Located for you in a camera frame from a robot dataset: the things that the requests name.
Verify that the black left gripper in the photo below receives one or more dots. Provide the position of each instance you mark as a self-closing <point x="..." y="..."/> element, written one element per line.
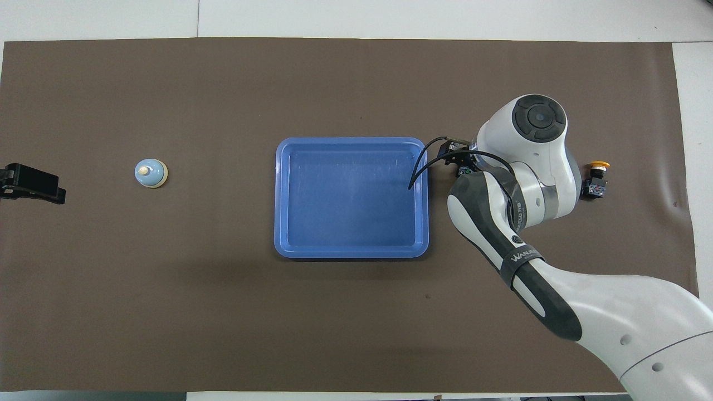
<point x="33" y="196"/>

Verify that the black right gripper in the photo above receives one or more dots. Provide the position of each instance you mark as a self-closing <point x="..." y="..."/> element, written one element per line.
<point x="458" y="153"/>

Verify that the yellow push button switch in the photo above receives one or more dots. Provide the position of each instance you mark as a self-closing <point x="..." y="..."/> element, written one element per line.
<point x="596" y="186"/>

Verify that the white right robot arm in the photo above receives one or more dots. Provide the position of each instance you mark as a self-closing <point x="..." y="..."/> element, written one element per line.
<point x="613" y="312"/>

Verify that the light blue desk bell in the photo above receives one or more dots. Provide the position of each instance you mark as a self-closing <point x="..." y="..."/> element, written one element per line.
<point x="149" y="172"/>

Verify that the blue plastic tray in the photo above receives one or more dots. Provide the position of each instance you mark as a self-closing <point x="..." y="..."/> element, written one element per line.
<point x="351" y="200"/>

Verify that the brown table mat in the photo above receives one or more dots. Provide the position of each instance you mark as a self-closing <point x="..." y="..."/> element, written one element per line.
<point x="167" y="306"/>

